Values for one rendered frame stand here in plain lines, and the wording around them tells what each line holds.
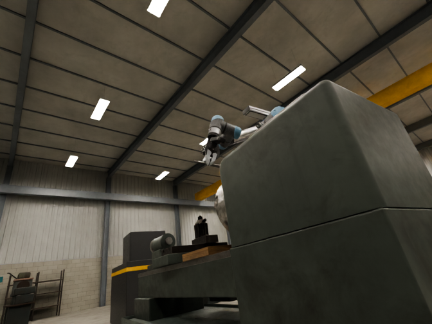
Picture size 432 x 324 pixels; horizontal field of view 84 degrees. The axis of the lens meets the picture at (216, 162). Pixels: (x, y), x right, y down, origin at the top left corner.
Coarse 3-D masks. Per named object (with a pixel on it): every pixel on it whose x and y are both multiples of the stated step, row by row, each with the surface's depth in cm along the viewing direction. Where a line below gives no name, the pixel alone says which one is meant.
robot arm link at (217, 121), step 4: (216, 116) 144; (220, 116) 144; (212, 120) 143; (216, 120) 142; (220, 120) 143; (212, 124) 140; (216, 124) 140; (220, 124) 141; (224, 124) 142; (220, 128) 140
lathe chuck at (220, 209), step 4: (220, 188) 122; (220, 192) 119; (216, 196) 122; (220, 196) 117; (220, 200) 116; (220, 204) 116; (224, 204) 113; (216, 208) 119; (220, 208) 116; (224, 208) 113; (220, 212) 116; (224, 212) 113; (220, 216) 116; (224, 216) 114; (220, 220) 117; (224, 220) 115; (224, 224) 116; (228, 228) 116
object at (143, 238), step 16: (128, 240) 582; (144, 240) 584; (128, 256) 564; (144, 256) 569; (112, 272) 628; (128, 272) 503; (144, 272) 518; (112, 288) 606; (128, 288) 490; (112, 304) 585; (128, 304) 478; (112, 320) 566
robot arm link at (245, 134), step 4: (252, 128) 166; (256, 128) 167; (244, 132) 161; (248, 132) 162; (252, 132) 164; (240, 136) 159; (244, 136) 161; (248, 136) 162; (232, 140) 156; (236, 140) 158; (240, 140) 160; (244, 140) 163; (220, 144) 155; (224, 144) 153; (228, 144) 154; (232, 144) 158; (220, 148) 159; (224, 148) 159
